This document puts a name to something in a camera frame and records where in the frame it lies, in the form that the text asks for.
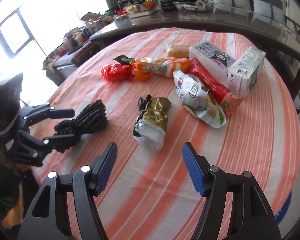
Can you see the gold black snack wrapper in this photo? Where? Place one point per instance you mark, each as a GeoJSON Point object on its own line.
{"type": "Point", "coordinates": [151, 124]}

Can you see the yellow wrapped cake bar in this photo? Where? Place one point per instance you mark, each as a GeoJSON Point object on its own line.
{"type": "Point", "coordinates": [178, 51]}

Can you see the dark glass coffee table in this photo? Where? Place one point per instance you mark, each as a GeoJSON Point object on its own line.
{"type": "Point", "coordinates": [280, 44]}

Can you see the orange striped tablecloth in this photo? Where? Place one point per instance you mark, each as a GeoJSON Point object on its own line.
{"type": "Point", "coordinates": [149, 194]}

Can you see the white milk carton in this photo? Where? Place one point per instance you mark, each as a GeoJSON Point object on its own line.
{"type": "Point", "coordinates": [243, 74]}

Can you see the blue plastic basket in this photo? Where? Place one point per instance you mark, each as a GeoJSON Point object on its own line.
{"type": "Point", "coordinates": [284, 209]}

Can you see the long red snack packet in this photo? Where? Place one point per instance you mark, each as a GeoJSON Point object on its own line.
{"type": "Point", "coordinates": [228, 101]}

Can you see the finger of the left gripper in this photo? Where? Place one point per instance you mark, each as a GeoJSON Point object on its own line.
{"type": "Point", "coordinates": [61, 114]}
{"type": "Point", "coordinates": [62, 140]}

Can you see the orange white bread wrapper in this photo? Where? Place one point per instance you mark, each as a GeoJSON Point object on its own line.
{"type": "Point", "coordinates": [143, 68]}

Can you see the tape roll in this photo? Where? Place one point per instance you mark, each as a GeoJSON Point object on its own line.
{"type": "Point", "coordinates": [200, 5]}

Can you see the clear plastic cartoon box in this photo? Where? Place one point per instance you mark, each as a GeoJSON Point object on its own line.
{"type": "Point", "coordinates": [216, 61]}

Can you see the red plastic bag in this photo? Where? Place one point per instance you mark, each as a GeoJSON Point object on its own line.
{"type": "Point", "coordinates": [117, 72]}

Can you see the white milk snack bag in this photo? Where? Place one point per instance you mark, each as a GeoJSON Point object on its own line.
{"type": "Point", "coordinates": [197, 99]}

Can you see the green sleeved left forearm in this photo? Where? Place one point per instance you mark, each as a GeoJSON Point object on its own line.
{"type": "Point", "coordinates": [10, 211]}

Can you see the grey cushion right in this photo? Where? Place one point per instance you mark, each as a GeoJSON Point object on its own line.
{"type": "Point", "coordinates": [269, 11]}

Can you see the clear tray with items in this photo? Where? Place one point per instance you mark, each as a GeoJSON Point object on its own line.
{"type": "Point", "coordinates": [190, 6]}

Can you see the black ribbed vase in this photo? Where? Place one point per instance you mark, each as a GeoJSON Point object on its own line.
{"type": "Point", "coordinates": [167, 5]}

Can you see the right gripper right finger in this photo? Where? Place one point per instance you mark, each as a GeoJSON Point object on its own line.
{"type": "Point", "coordinates": [251, 214]}

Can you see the green cracker packet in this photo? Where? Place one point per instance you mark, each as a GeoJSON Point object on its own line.
{"type": "Point", "coordinates": [124, 60]}

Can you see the glass fruit bowl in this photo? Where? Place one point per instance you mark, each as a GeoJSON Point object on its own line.
{"type": "Point", "coordinates": [140, 7]}

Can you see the cluttered side bench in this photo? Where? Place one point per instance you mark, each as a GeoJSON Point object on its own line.
{"type": "Point", "coordinates": [76, 49]}

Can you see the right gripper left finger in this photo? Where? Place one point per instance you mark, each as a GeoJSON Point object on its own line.
{"type": "Point", "coordinates": [64, 199]}

